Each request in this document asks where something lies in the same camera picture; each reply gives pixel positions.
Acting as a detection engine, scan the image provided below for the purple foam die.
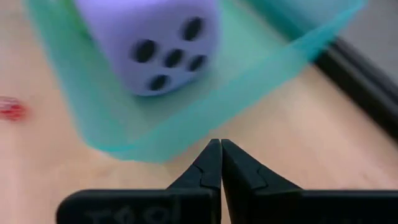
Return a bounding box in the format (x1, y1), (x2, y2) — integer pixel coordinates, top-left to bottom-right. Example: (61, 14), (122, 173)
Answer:
(73, 0), (222, 96)

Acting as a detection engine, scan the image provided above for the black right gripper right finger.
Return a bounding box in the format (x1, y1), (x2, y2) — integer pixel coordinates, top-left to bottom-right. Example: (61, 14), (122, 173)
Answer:
(221, 139), (398, 224)

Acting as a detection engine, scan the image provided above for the teal translucent plastic bin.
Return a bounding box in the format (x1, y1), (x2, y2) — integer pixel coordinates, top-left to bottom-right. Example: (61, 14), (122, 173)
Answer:
(23, 0), (369, 164)

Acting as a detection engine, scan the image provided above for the black metal table frame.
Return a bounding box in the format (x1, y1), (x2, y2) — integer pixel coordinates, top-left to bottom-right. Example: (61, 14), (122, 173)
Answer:
(313, 37), (398, 141)

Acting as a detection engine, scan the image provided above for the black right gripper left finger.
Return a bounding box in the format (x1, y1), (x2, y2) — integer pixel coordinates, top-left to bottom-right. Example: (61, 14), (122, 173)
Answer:
(55, 138), (222, 224)

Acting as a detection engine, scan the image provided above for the small red die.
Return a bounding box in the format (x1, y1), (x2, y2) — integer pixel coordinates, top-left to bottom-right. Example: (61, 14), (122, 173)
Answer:
(0, 96), (29, 122)

